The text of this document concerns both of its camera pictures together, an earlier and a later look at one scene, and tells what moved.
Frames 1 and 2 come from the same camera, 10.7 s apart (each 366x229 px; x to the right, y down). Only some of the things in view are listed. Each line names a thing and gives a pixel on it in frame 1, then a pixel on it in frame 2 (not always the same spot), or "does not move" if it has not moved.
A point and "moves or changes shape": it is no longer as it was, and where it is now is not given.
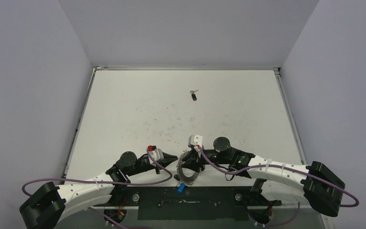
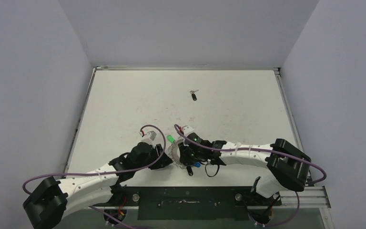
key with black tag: [177, 177] moves or changes shape
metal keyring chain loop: [185, 179] -> [180, 138]
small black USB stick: [194, 97] does not move
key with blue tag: [181, 188] moves or changes shape
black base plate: [189, 203] does not move
